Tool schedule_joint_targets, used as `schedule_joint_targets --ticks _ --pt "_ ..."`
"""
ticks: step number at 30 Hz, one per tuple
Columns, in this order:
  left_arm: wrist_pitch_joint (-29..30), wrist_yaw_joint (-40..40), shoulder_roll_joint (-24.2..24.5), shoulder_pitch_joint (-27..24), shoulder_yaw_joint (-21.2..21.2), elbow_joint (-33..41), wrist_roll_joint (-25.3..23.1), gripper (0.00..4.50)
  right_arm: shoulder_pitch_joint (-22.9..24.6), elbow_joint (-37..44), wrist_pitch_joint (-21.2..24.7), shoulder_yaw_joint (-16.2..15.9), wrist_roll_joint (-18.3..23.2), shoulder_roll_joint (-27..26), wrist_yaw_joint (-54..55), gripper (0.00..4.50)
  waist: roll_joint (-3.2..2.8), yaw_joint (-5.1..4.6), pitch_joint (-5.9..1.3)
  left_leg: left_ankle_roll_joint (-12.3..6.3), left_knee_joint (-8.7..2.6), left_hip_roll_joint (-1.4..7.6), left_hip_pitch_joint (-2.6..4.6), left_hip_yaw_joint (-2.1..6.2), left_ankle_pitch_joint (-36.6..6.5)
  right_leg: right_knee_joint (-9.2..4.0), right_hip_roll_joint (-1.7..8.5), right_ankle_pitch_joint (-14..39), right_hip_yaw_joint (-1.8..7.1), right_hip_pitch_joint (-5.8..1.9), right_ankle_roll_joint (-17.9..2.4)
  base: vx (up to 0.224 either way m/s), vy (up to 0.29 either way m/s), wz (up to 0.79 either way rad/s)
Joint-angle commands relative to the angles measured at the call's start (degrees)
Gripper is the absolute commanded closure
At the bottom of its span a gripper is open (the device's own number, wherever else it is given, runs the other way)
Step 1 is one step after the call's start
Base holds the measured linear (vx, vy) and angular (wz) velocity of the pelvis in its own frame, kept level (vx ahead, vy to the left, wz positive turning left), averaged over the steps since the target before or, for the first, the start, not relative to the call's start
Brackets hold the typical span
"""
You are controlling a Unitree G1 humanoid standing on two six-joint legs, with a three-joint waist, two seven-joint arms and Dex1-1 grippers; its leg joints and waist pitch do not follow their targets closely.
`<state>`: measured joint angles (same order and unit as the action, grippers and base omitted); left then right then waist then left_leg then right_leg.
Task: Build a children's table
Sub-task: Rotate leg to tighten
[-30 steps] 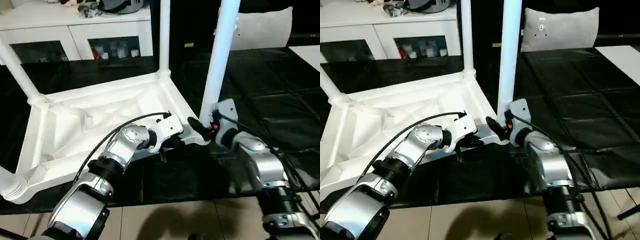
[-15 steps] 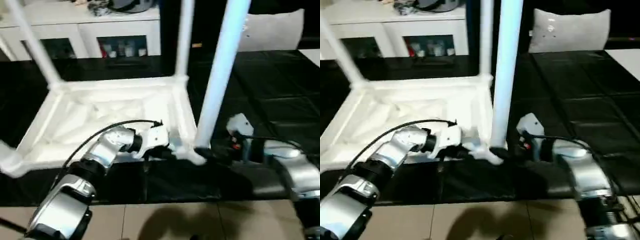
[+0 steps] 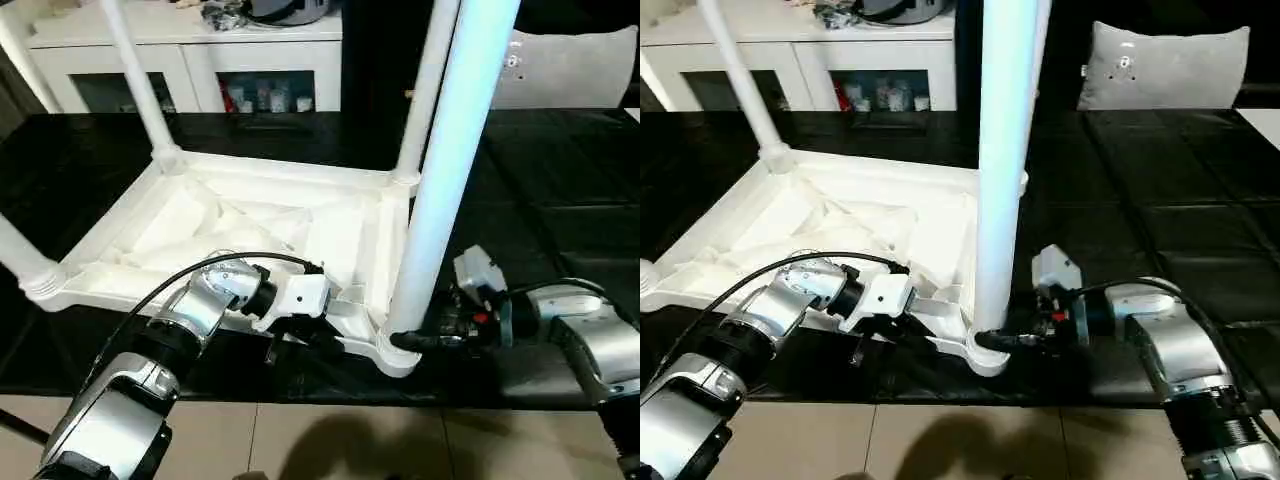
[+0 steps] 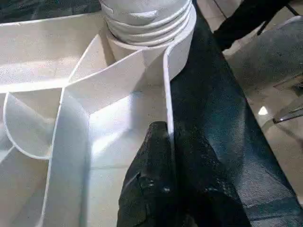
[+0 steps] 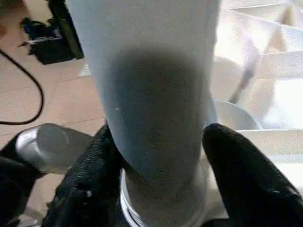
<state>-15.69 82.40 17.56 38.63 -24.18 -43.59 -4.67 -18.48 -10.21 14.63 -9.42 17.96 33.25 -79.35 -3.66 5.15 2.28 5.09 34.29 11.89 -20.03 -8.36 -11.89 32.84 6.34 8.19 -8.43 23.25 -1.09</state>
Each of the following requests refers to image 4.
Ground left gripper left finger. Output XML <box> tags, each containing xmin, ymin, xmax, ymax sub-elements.
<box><xmin>116</xmin><ymin>121</ymin><xmax>178</xmax><ymax>227</ymax></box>

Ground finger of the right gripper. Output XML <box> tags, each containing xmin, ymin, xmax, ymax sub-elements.
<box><xmin>214</xmin><ymin>0</ymin><xmax>294</xmax><ymax>51</ymax></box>

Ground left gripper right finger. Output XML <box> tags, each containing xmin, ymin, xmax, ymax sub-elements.
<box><xmin>173</xmin><ymin>127</ymin><xmax>252</xmax><ymax>227</ymax></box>

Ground white plastic table leg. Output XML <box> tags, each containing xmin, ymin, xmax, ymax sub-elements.
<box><xmin>98</xmin><ymin>0</ymin><xmax>194</xmax><ymax>47</ymax></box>

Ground white plastic table top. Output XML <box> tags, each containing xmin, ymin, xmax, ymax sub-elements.
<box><xmin>0</xmin><ymin>7</ymin><xmax>197</xmax><ymax>227</ymax></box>

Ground black work mat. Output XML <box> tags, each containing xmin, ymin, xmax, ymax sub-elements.
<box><xmin>0</xmin><ymin>0</ymin><xmax>303</xmax><ymax>227</ymax></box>

